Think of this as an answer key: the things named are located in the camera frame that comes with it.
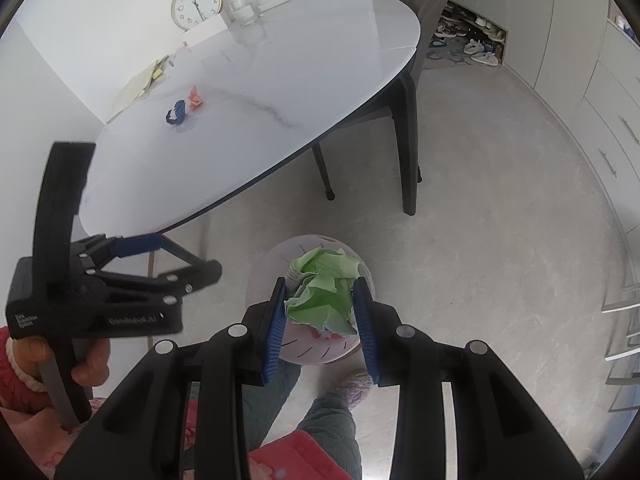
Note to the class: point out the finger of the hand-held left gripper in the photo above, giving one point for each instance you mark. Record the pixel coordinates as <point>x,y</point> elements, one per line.
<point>140,245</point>
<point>195,277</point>

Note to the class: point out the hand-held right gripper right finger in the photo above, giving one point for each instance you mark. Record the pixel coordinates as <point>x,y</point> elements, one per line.
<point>366,330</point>

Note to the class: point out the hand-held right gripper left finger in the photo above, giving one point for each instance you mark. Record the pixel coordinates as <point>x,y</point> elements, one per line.
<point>274,330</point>

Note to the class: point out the white round trash bin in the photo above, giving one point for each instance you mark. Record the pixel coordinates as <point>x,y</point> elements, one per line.
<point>270,270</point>

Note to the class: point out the green paper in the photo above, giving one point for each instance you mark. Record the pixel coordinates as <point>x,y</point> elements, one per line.
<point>320,290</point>

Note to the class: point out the person's left forearm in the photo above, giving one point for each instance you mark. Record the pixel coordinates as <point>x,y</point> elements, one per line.
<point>15,387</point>

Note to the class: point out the person's left hand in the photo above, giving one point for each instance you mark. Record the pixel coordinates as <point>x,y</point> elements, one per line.
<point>92,362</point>

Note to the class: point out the purple fluffy slipper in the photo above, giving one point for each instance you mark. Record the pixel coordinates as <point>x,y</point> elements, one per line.
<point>352,387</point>

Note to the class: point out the grey quilted trousers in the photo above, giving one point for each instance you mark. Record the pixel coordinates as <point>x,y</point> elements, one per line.
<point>330,435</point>

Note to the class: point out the red padded jacket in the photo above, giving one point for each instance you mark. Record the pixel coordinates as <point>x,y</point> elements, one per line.
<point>280,460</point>

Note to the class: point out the blue wrapper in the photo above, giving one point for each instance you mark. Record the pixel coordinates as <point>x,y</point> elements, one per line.
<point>175,115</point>

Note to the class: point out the pile of yellowish papers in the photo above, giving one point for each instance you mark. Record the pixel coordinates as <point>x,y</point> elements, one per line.
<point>132,90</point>

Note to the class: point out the pink wrapper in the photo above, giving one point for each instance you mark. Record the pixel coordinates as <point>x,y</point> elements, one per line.
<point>195,99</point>

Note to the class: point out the white box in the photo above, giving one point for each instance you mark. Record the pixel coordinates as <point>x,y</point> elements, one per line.
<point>205,34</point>

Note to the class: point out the grey dining chair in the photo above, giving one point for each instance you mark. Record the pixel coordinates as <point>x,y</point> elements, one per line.
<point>407,110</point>

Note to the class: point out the round gold-rimmed clock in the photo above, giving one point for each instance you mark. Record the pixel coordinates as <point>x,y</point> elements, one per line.
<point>197,5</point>

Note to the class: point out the grey floor mat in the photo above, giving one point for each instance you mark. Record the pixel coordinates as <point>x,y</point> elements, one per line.
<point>442,55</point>

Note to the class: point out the row of shoes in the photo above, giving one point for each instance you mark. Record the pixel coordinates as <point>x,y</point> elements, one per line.
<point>472,35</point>

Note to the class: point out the white built-in cabinet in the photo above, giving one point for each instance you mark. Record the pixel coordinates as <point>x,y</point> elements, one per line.
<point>575,60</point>

